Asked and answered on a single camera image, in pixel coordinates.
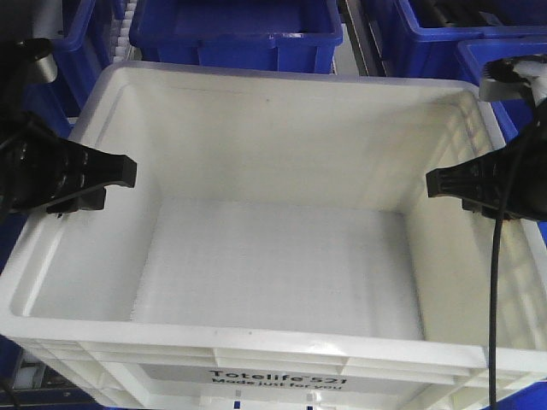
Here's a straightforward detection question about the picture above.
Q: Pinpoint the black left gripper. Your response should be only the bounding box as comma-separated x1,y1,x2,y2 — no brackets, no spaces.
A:
1,111,137,220

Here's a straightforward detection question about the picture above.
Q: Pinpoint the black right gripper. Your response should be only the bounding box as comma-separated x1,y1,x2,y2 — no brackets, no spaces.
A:
426,101,546,220

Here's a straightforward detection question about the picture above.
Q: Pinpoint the white plastic tote bin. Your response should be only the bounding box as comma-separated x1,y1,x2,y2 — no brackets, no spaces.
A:
0,61,547,410

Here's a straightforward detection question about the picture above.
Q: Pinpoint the blue bin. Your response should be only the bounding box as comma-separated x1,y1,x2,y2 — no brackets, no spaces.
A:
24,1,125,138
382,1,546,79
129,1,343,73
456,35,546,141

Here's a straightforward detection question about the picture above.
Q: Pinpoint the blue bin left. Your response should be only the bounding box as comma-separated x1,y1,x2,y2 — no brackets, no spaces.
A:
24,1,125,138

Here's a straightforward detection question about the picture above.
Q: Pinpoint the blue bin back right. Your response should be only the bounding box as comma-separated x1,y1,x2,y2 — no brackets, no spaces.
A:
382,1,546,79

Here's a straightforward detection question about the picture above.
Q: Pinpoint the blue bin back centre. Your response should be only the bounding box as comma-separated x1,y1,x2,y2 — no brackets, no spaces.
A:
129,1,343,73

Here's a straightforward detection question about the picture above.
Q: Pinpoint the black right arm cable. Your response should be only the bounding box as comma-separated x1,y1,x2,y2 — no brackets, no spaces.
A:
488,127,531,407

